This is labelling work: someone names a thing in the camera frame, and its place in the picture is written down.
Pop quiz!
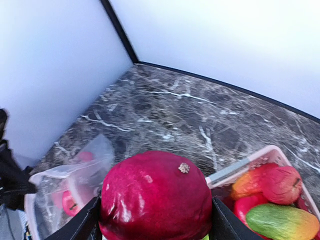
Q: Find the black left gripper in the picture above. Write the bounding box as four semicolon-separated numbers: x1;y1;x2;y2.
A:
0;108;37;211

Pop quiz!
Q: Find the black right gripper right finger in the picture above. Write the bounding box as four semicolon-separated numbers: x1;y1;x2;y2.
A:
208;197;263;240

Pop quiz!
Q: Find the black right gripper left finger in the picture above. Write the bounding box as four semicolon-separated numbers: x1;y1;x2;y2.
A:
45;196;102;240

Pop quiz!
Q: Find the red tomato with stem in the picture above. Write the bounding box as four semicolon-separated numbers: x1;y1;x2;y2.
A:
62;190;81;217

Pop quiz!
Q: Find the clear zip top bag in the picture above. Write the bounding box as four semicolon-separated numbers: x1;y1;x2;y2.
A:
24;134;115;240

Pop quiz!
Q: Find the red fruit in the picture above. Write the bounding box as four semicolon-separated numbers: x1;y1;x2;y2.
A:
75;151;95;163
99;151;213;240
261;166;303;205

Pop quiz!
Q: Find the red bell pepper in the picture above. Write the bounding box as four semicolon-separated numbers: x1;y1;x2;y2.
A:
233;193;269;229

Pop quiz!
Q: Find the pink plastic basket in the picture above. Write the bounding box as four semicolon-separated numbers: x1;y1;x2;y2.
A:
205;145;320;224

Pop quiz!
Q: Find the orange red mango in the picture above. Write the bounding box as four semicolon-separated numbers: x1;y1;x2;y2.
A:
230;163;279;200

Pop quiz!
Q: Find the green orange mango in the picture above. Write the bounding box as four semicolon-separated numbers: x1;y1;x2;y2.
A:
245;203;320;240

